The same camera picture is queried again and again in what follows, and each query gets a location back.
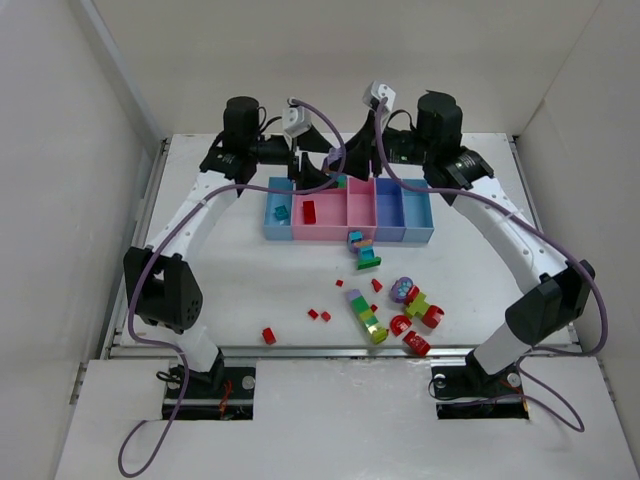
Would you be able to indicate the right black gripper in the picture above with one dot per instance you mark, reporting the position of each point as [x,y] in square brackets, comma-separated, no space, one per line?
[375,151]

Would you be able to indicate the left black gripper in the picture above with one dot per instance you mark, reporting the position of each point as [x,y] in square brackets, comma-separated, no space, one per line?
[293,156]

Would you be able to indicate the multicolour lego stack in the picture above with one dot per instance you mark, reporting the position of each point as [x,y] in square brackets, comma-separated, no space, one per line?
[331,166]

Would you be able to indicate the teal lego brick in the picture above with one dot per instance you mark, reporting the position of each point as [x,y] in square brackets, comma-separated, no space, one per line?
[281,213]

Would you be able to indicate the teal green lego stack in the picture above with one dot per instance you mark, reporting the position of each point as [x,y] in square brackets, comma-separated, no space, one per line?
[363,249]

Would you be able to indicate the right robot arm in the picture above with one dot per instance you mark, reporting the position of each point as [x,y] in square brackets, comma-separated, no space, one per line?
[555,286]

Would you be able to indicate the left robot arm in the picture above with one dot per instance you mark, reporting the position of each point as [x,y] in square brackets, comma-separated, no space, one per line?
[161,288]

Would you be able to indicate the small pink bin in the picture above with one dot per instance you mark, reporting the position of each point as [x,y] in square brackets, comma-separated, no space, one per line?
[361,207]

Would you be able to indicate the large pink bin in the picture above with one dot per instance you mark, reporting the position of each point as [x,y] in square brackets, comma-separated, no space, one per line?
[331,216]

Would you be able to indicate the left light blue bin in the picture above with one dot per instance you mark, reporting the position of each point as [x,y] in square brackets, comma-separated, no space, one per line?
[277,224]

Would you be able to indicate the light blue bin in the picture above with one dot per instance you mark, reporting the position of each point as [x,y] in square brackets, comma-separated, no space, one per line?
[418,218]
[277,224]

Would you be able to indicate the right light blue bin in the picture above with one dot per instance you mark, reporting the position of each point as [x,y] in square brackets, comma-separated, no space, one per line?
[418,218]

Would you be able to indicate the small red lego slope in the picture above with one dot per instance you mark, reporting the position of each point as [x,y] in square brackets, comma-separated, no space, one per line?
[377,286]

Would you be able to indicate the purple paw lego piece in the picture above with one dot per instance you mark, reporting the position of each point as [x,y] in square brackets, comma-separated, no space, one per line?
[400,289]

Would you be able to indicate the lime red lego cluster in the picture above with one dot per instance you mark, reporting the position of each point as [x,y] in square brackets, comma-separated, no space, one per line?
[416,306]

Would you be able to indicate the red lego brick on table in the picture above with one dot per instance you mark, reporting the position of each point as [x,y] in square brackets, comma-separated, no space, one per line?
[269,336]

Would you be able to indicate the red arch lego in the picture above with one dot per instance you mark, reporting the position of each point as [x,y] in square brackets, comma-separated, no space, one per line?
[399,324]

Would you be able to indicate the long green lego stack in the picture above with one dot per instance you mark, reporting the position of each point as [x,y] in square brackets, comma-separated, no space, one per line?
[364,313]

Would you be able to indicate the red printed lego brick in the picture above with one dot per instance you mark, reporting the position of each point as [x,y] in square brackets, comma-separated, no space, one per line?
[417,344]

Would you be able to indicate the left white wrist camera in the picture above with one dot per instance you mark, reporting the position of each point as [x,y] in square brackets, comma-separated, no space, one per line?
[296,121]

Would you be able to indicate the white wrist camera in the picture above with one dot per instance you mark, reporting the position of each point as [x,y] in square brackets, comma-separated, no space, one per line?
[296,121]
[378,92]

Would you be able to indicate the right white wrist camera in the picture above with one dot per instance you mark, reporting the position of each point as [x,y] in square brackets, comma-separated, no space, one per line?
[378,92]

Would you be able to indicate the metal table rail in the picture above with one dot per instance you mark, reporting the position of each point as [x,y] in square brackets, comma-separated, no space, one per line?
[274,352]

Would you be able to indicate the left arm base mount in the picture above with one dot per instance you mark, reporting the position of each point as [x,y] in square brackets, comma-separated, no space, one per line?
[224,394]

